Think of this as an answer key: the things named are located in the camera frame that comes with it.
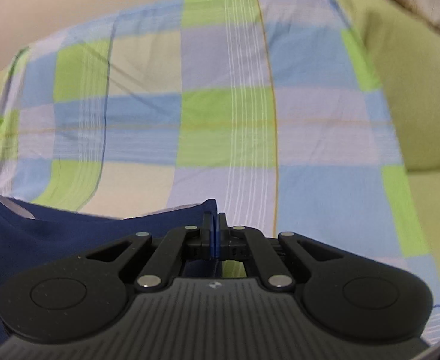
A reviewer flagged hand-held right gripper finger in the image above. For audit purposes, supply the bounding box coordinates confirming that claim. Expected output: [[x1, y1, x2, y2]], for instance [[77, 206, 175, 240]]
[[87, 212, 217, 292], [216, 212, 344, 293]]

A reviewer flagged navy blue garment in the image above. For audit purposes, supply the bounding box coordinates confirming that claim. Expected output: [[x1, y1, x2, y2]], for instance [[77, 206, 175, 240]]
[[0, 184, 221, 349]]

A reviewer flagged sofa with green cover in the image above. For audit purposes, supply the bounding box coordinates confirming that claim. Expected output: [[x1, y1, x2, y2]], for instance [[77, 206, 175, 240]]
[[0, 0, 440, 282]]

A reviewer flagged blue green checked blanket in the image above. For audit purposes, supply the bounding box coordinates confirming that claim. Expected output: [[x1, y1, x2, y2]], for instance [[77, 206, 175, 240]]
[[0, 0, 440, 342]]

